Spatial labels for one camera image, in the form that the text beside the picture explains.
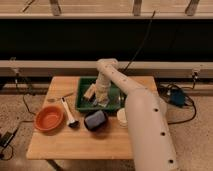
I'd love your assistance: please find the black hanging cable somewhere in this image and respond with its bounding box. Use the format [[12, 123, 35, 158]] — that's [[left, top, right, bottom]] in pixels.
[[119, 10, 157, 77]]

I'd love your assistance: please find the orange plastic bowl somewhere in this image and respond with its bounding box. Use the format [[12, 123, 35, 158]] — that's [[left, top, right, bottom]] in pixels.
[[34, 105, 64, 132]]

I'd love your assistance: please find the black floor cable left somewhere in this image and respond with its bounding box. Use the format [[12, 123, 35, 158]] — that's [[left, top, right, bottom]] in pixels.
[[14, 71, 37, 117]]

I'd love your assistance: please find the light blue towel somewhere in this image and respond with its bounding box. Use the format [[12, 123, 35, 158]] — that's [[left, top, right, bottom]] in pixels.
[[92, 98, 113, 108]]

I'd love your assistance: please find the black floor cable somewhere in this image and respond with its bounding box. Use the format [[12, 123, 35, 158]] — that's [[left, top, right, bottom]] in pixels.
[[157, 83, 197, 126], [14, 71, 37, 117]]

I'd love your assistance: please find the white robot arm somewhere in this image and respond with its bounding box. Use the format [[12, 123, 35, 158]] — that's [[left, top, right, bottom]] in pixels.
[[96, 59, 179, 171]]

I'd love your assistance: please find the black power adapter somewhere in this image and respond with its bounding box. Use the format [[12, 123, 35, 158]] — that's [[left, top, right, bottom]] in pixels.
[[0, 132, 13, 147]]

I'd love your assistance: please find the blue device on floor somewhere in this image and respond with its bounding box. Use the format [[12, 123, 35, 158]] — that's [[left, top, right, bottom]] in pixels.
[[169, 90, 185, 107]]

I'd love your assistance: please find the black floor cable right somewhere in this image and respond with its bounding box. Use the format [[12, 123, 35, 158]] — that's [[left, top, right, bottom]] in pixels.
[[157, 83, 197, 126]]

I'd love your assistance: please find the green plastic tray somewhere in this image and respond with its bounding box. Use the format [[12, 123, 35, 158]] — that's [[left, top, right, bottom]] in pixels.
[[75, 77, 126, 113]]

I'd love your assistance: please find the dark blue round container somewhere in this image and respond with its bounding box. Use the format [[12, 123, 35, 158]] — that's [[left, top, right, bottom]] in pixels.
[[84, 110, 108, 131]]

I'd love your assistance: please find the white paper cup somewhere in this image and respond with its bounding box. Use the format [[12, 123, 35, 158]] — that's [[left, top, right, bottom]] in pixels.
[[117, 108, 128, 127]]

